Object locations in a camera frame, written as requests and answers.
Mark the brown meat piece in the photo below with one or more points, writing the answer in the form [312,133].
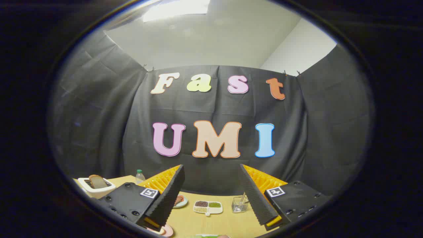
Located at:
[178,200]

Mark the white divided seasoning tray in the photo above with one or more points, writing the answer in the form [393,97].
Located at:
[211,210]

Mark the wooden stick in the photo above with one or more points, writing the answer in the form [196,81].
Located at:
[242,199]

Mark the brown-crust bread slice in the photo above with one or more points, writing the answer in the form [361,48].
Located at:
[97,181]

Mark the clear glass cup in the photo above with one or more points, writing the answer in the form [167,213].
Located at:
[238,206]

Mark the pale green oval plate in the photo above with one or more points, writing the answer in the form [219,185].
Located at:
[184,202]

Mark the clear plastic water bottle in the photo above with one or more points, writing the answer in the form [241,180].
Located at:
[139,178]

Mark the ceiling light panel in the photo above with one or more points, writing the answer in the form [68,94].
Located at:
[178,8]

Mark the pink round plate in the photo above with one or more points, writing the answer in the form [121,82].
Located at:
[168,230]

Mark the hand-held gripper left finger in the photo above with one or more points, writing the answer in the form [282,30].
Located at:
[168,201]

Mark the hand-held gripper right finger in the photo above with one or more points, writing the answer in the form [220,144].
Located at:
[256,201]

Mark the white toaster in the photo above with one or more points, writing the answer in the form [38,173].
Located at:
[99,192]

